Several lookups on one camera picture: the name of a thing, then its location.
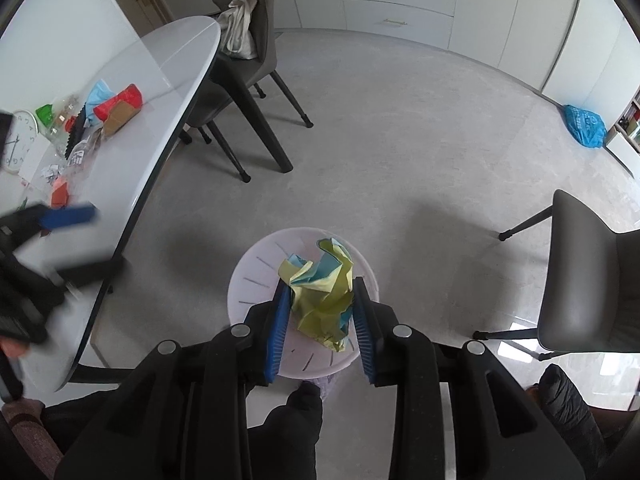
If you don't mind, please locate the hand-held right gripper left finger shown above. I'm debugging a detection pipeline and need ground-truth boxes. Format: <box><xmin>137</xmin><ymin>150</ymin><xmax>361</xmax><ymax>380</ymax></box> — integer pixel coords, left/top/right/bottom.
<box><xmin>54</xmin><ymin>280</ymin><xmax>296</xmax><ymax>480</ymax></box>

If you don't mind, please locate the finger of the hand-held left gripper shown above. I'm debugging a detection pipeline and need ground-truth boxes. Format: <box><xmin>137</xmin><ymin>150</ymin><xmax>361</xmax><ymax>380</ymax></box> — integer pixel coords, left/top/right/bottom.
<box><xmin>30</xmin><ymin>202</ymin><xmax>100</xmax><ymax>233</ymax></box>
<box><xmin>47</xmin><ymin>257</ymin><xmax>126</xmax><ymax>288</ymax></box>

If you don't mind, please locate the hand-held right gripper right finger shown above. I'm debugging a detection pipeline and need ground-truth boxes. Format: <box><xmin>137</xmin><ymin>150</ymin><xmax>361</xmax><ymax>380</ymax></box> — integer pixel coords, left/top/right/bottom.
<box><xmin>351</xmin><ymin>276</ymin><xmax>587</xmax><ymax>480</ymax></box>

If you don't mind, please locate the orange wrapper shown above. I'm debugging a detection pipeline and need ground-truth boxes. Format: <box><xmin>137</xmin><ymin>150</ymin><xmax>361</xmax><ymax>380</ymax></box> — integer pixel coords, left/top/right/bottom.
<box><xmin>50</xmin><ymin>176</ymin><xmax>72</xmax><ymax>209</ymax></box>

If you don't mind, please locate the yellow and blue wrapper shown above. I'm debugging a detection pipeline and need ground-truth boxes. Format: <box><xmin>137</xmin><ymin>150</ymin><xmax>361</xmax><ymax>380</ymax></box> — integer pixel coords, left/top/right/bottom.
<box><xmin>278</xmin><ymin>238</ymin><xmax>355</xmax><ymax>353</ymax></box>

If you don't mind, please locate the white plastic waste bin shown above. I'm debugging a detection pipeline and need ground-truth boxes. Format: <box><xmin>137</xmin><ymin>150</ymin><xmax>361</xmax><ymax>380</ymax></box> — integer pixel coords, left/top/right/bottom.
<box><xmin>227</xmin><ymin>227</ymin><xmax>381</xmax><ymax>381</ymax></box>

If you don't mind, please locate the black packet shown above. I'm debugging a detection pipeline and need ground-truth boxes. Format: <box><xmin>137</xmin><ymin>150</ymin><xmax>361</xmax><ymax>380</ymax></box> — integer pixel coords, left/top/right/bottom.
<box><xmin>64</xmin><ymin>114</ymin><xmax>87</xmax><ymax>162</ymax></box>

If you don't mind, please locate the red packet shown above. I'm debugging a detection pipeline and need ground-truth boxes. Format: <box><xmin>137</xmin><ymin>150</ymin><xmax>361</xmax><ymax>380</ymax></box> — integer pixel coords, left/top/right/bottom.
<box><xmin>93</xmin><ymin>83</ymin><xmax>144</xmax><ymax>122</ymax></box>

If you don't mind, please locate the person's left forearm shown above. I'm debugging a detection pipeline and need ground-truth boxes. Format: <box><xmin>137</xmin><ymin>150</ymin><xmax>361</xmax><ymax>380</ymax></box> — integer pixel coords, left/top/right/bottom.
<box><xmin>0</xmin><ymin>397</ymin><xmax>63</xmax><ymax>480</ymax></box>

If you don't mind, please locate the person's left hand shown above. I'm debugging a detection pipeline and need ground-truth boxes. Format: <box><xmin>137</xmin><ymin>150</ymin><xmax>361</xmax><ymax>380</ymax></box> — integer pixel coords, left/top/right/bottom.
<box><xmin>0</xmin><ymin>337</ymin><xmax>28</xmax><ymax>361</ymax></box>

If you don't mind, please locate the clear plastic packaging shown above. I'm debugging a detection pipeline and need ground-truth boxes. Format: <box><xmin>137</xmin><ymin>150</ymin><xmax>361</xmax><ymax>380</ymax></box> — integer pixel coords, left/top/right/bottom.
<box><xmin>47</xmin><ymin>92</ymin><xmax>103</xmax><ymax>166</ymax></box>

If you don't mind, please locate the person's right shoe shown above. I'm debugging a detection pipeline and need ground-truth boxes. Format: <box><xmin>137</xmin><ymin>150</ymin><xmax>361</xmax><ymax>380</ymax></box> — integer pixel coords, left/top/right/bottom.
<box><xmin>295</xmin><ymin>375</ymin><xmax>337</xmax><ymax>403</ymax></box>

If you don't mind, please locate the person's right leg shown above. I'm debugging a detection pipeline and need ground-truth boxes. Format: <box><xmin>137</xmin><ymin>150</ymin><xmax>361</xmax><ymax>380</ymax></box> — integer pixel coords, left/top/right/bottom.
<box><xmin>247</xmin><ymin>382</ymin><xmax>323</xmax><ymax>480</ymax></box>

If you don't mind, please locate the brown cardboard box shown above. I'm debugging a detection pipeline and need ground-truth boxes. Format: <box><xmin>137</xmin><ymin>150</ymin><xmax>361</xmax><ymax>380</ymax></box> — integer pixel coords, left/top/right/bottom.
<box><xmin>101</xmin><ymin>101</ymin><xmax>142</xmax><ymax>137</ymax></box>

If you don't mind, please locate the white oval table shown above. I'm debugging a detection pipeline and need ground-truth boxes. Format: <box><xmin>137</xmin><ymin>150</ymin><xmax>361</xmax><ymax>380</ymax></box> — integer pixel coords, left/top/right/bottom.
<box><xmin>0</xmin><ymin>15</ymin><xmax>223</xmax><ymax>396</ymax></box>

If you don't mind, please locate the grey chair with black legs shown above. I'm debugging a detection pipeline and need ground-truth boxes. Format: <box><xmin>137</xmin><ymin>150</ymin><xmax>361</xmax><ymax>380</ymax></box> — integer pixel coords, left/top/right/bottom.
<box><xmin>182</xmin><ymin>0</ymin><xmax>313</xmax><ymax>183</ymax></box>
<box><xmin>472</xmin><ymin>189</ymin><xmax>640</xmax><ymax>361</ymax></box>

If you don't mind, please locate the beige cloth bag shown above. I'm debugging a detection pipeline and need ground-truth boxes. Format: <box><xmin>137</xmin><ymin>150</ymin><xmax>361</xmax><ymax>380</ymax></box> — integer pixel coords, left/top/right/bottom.
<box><xmin>215</xmin><ymin>0</ymin><xmax>261</xmax><ymax>61</ymax></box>

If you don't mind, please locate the blue plastic bag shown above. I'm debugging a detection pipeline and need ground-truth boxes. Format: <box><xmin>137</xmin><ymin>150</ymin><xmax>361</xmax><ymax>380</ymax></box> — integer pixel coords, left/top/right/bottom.
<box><xmin>563</xmin><ymin>104</ymin><xmax>608</xmax><ymax>150</ymax></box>

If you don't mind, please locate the white cabinet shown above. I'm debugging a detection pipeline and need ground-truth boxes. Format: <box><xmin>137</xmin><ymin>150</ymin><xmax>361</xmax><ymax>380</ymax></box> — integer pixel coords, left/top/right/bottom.
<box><xmin>275</xmin><ymin>0</ymin><xmax>581</xmax><ymax>91</ymax></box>

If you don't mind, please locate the white wall clock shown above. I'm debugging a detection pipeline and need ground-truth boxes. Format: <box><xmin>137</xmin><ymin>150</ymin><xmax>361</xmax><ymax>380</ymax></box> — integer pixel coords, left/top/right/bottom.
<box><xmin>0</xmin><ymin>109</ymin><xmax>40</xmax><ymax>172</ymax></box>

